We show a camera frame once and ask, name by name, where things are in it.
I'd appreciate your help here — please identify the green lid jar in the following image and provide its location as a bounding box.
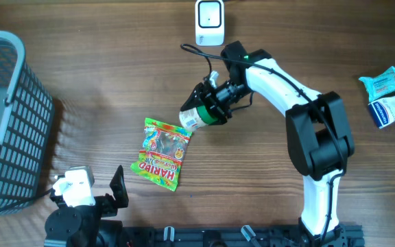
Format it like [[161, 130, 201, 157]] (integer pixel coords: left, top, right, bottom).
[[179, 106, 218, 132]]

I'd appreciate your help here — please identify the Haribo gummy candy bag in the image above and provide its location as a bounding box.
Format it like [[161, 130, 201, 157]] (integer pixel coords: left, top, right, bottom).
[[130, 118, 192, 191]]

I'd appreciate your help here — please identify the white blue plaster box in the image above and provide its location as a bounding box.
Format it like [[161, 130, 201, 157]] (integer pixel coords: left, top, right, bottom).
[[368, 96, 395, 129]]

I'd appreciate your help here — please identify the teal tissue pack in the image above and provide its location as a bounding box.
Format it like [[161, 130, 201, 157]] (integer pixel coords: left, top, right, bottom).
[[359, 66, 395, 102]]

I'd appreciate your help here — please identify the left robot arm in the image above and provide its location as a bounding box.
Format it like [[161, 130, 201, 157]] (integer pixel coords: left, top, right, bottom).
[[44, 166, 129, 246]]

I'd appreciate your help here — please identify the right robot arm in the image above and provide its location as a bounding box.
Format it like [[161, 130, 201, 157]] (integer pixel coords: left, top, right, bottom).
[[179, 40, 355, 246]]

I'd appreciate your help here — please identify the white barcode scanner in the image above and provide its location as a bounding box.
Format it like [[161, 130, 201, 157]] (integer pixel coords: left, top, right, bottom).
[[195, 0, 225, 46]]

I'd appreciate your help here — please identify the grey plastic mesh basket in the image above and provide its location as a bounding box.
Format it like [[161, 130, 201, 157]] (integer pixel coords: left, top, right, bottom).
[[0, 31, 55, 208]]

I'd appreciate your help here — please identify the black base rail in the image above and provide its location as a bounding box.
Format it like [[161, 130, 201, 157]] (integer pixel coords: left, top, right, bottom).
[[116, 224, 366, 247]]

